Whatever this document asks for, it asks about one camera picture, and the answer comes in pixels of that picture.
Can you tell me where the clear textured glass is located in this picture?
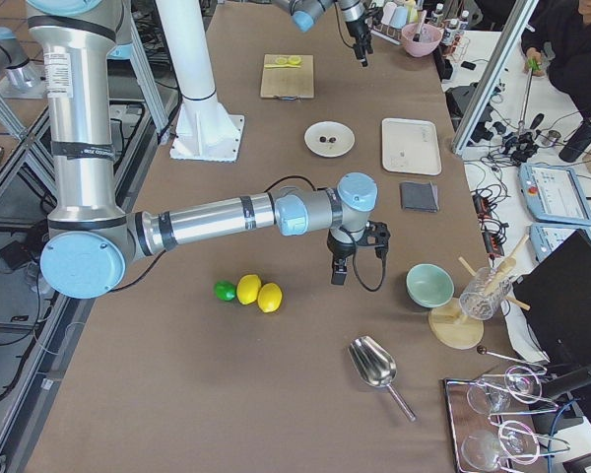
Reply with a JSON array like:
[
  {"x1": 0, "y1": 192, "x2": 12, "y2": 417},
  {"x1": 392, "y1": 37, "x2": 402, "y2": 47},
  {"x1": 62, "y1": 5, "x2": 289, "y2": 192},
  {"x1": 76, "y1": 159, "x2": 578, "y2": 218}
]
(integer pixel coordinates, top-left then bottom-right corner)
[{"x1": 459, "y1": 267, "x2": 512, "y2": 320}]

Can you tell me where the wooden glass stand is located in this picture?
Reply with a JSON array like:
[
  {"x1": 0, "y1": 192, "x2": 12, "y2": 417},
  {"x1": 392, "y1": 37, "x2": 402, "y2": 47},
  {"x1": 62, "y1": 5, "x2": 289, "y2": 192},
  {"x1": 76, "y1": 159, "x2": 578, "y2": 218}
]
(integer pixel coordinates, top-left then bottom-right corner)
[{"x1": 428, "y1": 234, "x2": 531, "y2": 350}]

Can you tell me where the cream round plate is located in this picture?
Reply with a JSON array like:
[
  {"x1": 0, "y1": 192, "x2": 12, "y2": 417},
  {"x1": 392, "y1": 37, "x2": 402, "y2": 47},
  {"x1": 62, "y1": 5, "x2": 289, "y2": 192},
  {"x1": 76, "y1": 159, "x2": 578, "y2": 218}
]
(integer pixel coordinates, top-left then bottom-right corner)
[{"x1": 304, "y1": 121, "x2": 356, "y2": 158}]

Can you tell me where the blue teach pendant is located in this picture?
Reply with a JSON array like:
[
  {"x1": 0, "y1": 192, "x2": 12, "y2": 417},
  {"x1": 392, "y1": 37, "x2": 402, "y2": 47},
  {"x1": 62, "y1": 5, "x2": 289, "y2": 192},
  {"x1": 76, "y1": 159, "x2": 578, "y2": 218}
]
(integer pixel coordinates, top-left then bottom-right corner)
[
  {"x1": 518, "y1": 163, "x2": 591, "y2": 227},
  {"x1": 528, "y1": 223, "x2": 579, "y2": 262}
]

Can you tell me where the pale pink plastic cup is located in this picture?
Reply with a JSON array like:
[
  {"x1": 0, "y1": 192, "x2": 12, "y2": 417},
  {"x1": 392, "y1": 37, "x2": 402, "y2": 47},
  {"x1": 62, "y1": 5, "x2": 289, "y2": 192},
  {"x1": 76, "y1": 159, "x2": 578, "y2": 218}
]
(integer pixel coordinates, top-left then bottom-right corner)
[{"x1": 381, "y1": 1, "x2": 397, "y2": 26}]

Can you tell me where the yellow lemon near lime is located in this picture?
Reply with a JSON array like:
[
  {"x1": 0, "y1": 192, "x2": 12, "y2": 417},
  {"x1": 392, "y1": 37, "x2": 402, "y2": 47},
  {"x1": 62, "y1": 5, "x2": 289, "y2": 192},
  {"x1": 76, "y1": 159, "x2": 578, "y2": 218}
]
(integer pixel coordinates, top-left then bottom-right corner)
[{"x1": 236, "y1": 274, "x2": 262, "y2": 304}]

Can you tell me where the yellow plastic knife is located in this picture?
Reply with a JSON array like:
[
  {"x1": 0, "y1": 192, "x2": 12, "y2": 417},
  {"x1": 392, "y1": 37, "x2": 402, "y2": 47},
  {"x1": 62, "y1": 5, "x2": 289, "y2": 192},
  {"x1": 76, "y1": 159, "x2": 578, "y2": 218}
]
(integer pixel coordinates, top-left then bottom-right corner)
[{"x1": 263, "y1": 63, "x2": 301, "y2": 69}]

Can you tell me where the light blue plastic cup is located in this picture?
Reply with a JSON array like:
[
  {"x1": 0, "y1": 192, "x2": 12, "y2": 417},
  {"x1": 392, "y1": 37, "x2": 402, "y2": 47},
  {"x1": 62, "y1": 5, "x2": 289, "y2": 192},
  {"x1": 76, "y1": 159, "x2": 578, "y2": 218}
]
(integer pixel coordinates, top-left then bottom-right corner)
[{"x1": 390, "y1": 5, "x2": 409, "y2": 30}]

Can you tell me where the cream rabbit tray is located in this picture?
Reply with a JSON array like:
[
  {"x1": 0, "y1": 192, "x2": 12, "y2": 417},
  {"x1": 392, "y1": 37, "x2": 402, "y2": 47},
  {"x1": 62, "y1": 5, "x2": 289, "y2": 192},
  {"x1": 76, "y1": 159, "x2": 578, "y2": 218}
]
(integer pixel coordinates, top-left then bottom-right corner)
[{"x1": 381, "y1": 117, "x2": 442, "y2": 175}]

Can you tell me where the person in black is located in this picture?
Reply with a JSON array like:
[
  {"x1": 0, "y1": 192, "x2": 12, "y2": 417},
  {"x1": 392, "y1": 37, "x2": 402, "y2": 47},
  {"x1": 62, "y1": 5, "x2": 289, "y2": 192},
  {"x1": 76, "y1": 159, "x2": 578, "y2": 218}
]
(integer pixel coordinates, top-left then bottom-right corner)
[{"x1": 521, "y1": 0, "x2": 591, "y2": 118}]

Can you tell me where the green lime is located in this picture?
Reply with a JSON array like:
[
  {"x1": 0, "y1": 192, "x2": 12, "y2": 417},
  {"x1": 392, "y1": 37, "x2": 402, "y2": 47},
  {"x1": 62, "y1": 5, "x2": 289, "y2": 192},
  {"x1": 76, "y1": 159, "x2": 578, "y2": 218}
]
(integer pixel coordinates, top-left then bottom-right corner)
[{"x1": 213, "y1": 280, "x2": 236, "y2": 302}]

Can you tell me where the mint green bowl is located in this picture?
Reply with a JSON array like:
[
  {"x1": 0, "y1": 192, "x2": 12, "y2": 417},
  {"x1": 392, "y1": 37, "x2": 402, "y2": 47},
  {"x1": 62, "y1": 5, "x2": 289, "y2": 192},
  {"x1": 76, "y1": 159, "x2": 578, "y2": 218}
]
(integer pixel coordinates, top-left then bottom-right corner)
[{"x1": 406, "y1": 263, "x2": 454, "y2": 308}]

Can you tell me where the yellow lemon outer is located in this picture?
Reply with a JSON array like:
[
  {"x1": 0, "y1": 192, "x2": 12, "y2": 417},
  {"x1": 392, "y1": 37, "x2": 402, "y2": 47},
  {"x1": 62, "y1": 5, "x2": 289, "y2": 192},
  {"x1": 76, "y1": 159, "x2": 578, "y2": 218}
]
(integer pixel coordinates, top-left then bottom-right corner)
[{"x1": 257, "y1": 283, "x2": 283, "y2": 313}]

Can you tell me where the grey folded cloth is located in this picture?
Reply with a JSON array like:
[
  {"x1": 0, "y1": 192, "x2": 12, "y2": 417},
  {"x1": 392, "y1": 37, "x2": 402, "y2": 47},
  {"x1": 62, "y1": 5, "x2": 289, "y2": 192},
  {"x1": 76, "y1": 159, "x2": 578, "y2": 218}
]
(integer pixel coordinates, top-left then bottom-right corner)
[{"x1": 400, "y1": 181, "x2": 439, "y2": 213}]

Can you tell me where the black monitor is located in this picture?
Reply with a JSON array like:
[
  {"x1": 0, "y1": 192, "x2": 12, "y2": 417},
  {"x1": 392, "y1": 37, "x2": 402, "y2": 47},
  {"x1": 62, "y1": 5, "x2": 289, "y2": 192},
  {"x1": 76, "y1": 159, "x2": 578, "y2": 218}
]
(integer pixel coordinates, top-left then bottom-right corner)
[{"x1": 514, "y1": 230, "x2": 591, "y2": 366}]

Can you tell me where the steel black-tipped muddler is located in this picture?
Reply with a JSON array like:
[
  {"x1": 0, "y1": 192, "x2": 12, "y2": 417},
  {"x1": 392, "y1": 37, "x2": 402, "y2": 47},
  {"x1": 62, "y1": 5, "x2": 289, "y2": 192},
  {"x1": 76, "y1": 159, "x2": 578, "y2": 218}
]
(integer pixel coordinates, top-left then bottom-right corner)
[{"x1": 413, "y1": 10, "x2": 427, "y2": 42}]

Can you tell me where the wooden cutting board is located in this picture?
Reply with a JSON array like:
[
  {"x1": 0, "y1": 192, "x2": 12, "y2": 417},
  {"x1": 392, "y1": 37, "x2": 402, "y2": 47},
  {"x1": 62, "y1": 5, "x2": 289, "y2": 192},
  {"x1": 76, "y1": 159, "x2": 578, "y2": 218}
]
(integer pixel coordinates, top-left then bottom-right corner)
[{"x1": 260, "y1": 53, "x2": 315, "y2": 100}]

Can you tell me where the pink ribbed bowl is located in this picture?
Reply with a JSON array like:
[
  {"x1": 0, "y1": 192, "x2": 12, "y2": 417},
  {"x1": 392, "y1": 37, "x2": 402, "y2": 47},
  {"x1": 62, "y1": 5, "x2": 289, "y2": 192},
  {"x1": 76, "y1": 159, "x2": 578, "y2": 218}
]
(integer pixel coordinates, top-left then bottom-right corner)
[{"x1": 401, "y1": 23, "x2": 443, "y2": 57}]

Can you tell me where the white wire cup rack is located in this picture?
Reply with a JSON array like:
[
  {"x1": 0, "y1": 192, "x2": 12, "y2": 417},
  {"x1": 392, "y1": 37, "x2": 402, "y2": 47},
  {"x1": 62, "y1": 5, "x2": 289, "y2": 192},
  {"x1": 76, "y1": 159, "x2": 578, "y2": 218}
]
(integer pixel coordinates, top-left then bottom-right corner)
[{"x1": 370, "y1": 16, "x2": 400, "y2": 43}]

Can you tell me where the steel ice scoop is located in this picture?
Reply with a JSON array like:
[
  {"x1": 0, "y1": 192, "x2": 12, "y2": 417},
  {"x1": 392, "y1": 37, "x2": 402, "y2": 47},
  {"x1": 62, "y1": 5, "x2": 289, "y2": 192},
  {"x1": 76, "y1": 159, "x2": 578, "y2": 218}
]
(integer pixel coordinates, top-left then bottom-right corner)
[{"x1": 349, "y1": 335, "x2": 417, "y2": 422}]

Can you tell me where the wine glass rack tray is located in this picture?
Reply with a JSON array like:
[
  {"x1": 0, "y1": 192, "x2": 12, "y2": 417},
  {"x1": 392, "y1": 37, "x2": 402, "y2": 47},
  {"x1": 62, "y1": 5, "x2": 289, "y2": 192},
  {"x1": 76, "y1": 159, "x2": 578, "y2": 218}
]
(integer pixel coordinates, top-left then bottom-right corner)
[{"x1": 442, "y1": 365, "x2": 570, "y2": 472}]

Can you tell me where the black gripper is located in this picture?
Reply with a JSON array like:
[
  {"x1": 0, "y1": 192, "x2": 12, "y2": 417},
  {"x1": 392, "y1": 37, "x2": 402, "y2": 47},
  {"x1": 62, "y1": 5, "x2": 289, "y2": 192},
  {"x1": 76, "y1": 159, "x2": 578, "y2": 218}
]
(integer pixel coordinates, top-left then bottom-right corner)
[
  {"x1": 345, "y1": 17, "x2": 373, "y2": 67},
  {"x1": 327, "y1": 221, "x2": 390, "y2": 285}
]

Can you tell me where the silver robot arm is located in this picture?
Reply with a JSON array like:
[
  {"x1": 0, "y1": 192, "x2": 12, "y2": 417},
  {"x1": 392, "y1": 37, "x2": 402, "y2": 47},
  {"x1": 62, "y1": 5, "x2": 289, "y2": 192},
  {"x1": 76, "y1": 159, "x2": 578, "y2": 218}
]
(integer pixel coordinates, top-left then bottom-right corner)
[
  {"x1": 26, "y1": 1, "x2": 390, "y2": 299},
  {"x1": 271, "y1": 0, "x2": 382, "y2": 67}
]

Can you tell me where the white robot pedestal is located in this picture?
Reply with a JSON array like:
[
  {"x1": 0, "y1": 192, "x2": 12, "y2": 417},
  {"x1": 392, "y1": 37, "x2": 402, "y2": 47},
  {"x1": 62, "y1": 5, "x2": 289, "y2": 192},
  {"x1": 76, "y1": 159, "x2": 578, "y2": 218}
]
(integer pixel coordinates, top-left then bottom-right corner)
[{"x1": 157, "y1": 0, "x2": 244, "y2": 163}]

